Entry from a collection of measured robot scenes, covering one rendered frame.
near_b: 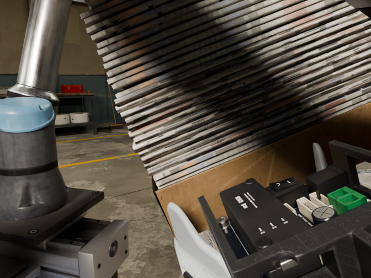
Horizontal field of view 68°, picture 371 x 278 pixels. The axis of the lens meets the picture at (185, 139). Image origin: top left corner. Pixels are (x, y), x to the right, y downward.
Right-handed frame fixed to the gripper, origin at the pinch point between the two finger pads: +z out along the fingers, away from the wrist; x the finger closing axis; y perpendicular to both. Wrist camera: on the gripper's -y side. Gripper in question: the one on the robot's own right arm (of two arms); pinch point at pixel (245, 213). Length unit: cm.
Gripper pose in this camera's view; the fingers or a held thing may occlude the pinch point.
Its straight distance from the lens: 24.2
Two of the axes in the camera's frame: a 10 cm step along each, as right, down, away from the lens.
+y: -3.5, -9.1, -2.4
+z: -1.5, -2.0, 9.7
